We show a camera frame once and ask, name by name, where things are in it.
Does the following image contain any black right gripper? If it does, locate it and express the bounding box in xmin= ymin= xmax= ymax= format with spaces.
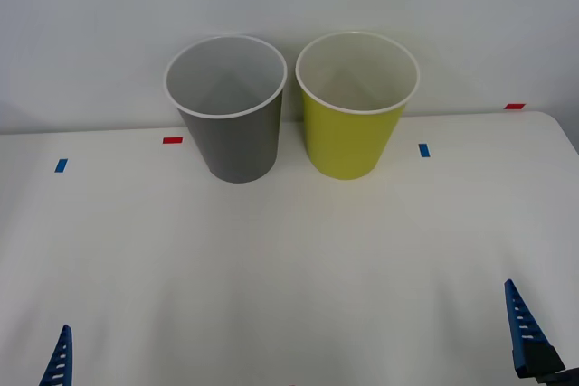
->
xmin=503 ymin=278 xmax=579 ymax=386

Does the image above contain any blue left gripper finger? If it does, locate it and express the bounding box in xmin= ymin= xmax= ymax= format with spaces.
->
xmin=37 ymin=324 xmax=74 ymax=386

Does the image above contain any grey plastic waste bin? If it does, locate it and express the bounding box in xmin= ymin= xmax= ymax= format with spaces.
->
xmin=163 ymin=33 xmax=290 ymax=184

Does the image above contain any yellow-green plastic waste bin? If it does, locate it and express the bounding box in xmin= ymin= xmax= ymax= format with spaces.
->
xmin=295 ymin=31 xmax=422 ymax=181

